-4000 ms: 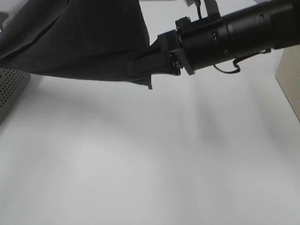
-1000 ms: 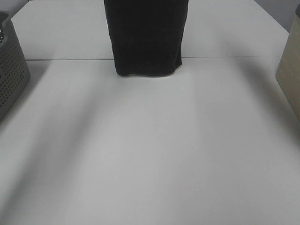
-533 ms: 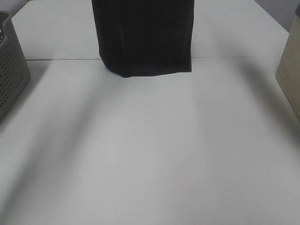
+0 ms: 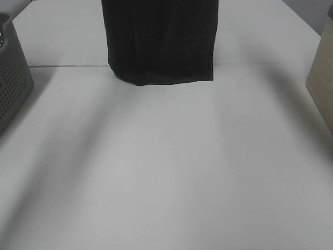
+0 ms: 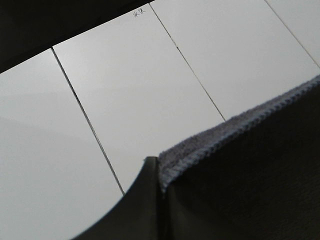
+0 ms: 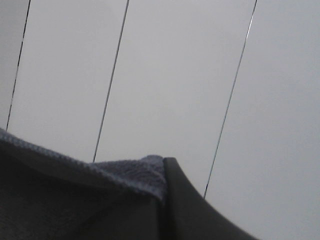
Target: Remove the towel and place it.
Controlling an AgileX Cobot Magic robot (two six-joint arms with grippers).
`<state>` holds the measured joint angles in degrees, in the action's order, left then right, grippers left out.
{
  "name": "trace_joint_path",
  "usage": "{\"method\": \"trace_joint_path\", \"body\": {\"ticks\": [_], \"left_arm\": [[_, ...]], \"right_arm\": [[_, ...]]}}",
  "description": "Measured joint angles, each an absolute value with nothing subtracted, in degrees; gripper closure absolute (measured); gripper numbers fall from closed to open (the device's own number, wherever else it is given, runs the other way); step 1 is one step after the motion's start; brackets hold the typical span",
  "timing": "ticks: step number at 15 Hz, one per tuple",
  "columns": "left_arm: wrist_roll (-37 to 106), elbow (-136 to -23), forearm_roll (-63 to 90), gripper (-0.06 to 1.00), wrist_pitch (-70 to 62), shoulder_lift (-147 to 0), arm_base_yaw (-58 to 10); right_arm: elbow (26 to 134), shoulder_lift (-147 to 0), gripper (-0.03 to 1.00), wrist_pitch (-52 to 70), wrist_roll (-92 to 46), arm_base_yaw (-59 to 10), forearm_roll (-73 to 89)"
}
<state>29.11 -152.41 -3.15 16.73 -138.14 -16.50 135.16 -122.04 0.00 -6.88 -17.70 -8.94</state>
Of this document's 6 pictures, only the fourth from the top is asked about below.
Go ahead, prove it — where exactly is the grey perforated laundry basket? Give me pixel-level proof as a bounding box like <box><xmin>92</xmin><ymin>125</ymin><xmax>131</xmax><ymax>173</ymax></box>
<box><xmin>1</xmin><ymin>12</ymin><xmax>34</xmax><ymax>133</ymax></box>

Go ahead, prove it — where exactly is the dark grey towel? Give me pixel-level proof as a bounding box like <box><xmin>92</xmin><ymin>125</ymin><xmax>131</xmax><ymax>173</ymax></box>
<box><xmin>101</xmin><ymin>0</ymin><xmax>219</xmax><ymax>86</ymax></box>

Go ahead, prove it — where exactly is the beige box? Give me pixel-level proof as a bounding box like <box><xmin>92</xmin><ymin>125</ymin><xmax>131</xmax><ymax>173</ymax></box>
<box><xmin>306</xmin><ymin>7</ymin><xmax>332</xmax><ymax>131</ymax></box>

